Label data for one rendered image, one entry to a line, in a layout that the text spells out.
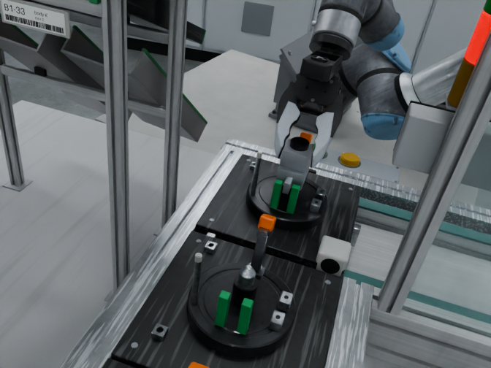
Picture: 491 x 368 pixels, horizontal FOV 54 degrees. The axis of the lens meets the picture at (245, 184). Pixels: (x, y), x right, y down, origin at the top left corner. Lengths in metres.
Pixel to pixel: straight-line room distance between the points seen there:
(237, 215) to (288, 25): 3.07
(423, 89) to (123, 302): 0.78
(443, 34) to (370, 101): 2.74
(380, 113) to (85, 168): 0.66
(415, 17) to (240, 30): 1.26
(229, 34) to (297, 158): 3.14
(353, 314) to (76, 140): 0.75
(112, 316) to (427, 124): 0.45
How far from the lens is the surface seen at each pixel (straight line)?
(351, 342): 0.68
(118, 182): 0.65
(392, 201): 0.97
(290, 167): 0.77
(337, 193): 0.90
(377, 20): 0.92
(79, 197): 1.01
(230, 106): 1.38
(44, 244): 0.91
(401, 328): 0.76
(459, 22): 3.90
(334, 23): 0.83
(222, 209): 0.80
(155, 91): 0.76
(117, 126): 0.61
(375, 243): 0.90
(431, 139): 0.60
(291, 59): 1.30
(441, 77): 1.13
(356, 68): 1.25
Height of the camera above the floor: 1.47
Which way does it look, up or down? 35 degrees down
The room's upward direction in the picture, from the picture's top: 9 degrees clockwise
